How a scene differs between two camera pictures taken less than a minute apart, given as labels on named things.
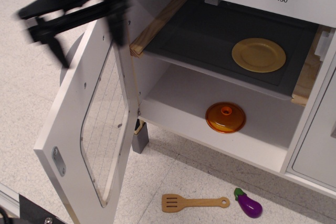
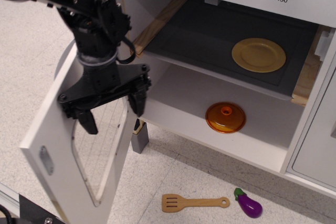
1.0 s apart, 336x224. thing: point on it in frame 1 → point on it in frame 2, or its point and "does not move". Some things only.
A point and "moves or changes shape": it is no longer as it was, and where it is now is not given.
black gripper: [70, 1] → [101, 83]
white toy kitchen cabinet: [241, 63] does not move
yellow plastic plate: [259, 55] does not move
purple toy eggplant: [251, 208] does not move
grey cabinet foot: [140, 141] does not move
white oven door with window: [85, 149] moves or changes shape
